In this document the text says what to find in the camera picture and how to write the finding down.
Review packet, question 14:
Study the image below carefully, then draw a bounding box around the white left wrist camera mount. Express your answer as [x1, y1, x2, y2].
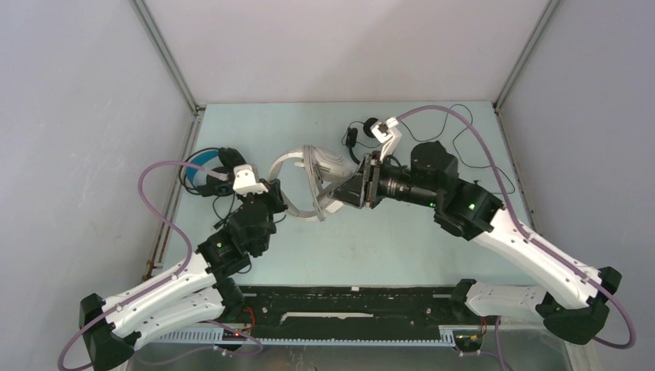
[232, 164, 268, 196]

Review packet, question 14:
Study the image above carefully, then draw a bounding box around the thin black headphone cable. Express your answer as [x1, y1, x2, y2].
[383, 104, 517, 196]

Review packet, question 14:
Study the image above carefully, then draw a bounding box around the white gaming headset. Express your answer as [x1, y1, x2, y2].
[268, 145, 356, 222]

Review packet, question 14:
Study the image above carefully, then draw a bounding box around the white slotted cable duct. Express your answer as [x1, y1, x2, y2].
[154, 327, 482, 347]

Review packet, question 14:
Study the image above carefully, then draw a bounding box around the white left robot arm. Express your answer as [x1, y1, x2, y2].
[79, 179, 287, 370]

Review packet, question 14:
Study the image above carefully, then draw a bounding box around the aluminium frame post right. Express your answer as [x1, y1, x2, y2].
[494, 0, 563, 113]

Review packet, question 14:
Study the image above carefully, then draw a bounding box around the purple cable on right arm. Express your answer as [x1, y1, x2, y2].
[396, 104, 637, 350]

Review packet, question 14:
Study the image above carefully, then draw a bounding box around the small black on-ear headphones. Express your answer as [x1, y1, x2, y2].
[342, 117, 396, 166]

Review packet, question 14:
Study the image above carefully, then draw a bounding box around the aluminium frame post left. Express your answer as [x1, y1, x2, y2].
[128, 0, 201, 116]

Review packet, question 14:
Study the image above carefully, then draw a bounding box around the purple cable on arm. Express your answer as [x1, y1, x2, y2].
[57, 161, 229, 371]
[396, 104, 637, 350]

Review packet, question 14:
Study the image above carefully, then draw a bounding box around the grey USB headset cable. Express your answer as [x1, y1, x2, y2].
[303, 145, 339, 222]

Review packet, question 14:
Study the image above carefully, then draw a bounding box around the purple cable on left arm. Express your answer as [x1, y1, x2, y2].
[57, 161, 229, 371]

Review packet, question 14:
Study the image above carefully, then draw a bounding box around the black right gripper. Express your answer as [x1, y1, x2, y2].
[327, 151, 440, 209]

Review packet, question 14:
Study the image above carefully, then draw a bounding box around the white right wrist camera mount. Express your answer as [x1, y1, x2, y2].
[371, 117, 402, 162]

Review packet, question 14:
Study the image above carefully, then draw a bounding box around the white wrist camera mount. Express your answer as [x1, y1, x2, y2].
[232, 164, 268, 196]
[371, 117, 402, 162]

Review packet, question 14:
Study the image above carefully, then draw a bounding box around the black and blue headset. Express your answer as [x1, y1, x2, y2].
[178, 147, 246, 197]

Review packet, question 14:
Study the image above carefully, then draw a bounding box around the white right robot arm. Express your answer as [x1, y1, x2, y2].
[330, 141, 622, 345]

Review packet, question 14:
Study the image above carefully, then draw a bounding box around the aluminium frame post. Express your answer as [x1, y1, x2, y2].
[128, 0, 201, 116]
[494, 0, 563, 113]

